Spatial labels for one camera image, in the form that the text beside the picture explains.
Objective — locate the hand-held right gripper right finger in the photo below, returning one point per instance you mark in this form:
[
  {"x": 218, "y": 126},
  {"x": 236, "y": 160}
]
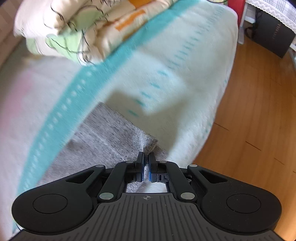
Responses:
[{"x": 151, "y": 167}]

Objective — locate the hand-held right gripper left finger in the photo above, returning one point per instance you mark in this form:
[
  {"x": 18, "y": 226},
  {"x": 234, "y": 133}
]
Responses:
[{"x": 140, "y": 167}]

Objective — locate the grey pants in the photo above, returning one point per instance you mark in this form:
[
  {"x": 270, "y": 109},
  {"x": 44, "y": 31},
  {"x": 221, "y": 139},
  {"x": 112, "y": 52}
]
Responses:
[{"x": 104, "y": 139}]

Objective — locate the flower and teal stripe blanket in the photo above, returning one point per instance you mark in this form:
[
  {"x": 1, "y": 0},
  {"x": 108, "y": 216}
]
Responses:
[{"x": 175, "y": 92}]

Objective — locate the white pillow green dots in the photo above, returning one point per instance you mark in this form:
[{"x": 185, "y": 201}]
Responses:
[{"x": 92, "y": 25}]

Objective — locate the white furniture leg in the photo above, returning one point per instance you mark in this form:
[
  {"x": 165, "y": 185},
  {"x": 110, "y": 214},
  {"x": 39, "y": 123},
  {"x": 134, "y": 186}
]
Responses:
[{"x": 242, "y": 27}]

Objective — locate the red object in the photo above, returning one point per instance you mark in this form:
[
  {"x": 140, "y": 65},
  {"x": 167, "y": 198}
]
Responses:
[{"x": 236, "y": 10}]

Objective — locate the black paper bag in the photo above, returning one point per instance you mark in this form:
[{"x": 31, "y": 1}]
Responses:
[{"x": 272, "y": 34}]

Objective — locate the white lace tablecloth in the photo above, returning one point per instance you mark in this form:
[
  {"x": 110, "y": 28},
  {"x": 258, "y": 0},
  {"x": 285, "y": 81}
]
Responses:
[{"x": 277, "y": 9}]

